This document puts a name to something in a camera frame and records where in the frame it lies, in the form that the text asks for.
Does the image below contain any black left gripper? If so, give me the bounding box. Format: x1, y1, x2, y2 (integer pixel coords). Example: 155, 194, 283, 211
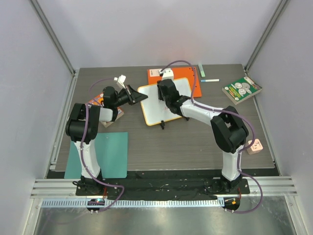
113, 85, 148, 108

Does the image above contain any yellow-framed whiteboard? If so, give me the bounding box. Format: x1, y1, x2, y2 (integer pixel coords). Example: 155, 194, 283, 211
137, 78, 191, 126

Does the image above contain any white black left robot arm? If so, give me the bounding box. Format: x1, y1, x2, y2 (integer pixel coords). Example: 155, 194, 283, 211
66, 85, 148, 195

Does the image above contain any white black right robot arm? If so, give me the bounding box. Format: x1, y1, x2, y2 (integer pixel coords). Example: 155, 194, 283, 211
157, 79, 249, 193

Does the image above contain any black whiteboard stand foot left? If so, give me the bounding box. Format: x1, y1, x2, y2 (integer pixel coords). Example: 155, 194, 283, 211
160, 120, 165, 130

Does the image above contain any orange clipboard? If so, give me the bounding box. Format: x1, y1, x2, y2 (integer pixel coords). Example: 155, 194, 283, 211
147, 67, 202, 98

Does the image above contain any green highlighter marker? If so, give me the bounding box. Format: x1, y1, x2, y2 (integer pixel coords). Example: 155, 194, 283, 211
198, 63, 205, 78

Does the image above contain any orange cover booklet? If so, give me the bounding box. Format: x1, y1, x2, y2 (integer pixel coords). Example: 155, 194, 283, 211
88, 93, 124, 128

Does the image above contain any white blue-capped marker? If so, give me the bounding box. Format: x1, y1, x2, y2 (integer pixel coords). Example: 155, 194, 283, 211
201, 79, 220, 83

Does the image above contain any teal cutting mat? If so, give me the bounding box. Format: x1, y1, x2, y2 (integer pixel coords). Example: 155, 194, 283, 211
64, 132, 128, 179

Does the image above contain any green cover book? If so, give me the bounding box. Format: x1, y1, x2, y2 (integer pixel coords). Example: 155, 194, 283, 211
222, 76, 262, 105

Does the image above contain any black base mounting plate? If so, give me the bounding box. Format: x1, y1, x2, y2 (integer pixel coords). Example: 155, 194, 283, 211
73, 170, 250, 201

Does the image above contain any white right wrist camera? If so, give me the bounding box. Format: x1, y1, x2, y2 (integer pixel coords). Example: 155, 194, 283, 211
159, 68, 174, 80

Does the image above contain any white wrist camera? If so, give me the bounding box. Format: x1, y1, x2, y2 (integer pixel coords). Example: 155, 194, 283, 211
159, 68, 174, 80
113, 75, 126, 89

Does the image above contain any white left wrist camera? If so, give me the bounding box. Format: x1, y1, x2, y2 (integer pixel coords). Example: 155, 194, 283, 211
113, 75, 126, 89

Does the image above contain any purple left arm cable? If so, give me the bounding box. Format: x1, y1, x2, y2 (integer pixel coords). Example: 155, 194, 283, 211
80, 77, 125, 213

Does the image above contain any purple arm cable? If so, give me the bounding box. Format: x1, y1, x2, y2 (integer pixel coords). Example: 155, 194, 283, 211
80, 77, 125, 213
160, 60, 264, 213

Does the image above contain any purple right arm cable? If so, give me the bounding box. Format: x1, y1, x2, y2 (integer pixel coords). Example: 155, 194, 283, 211
160, 60, 264, 213

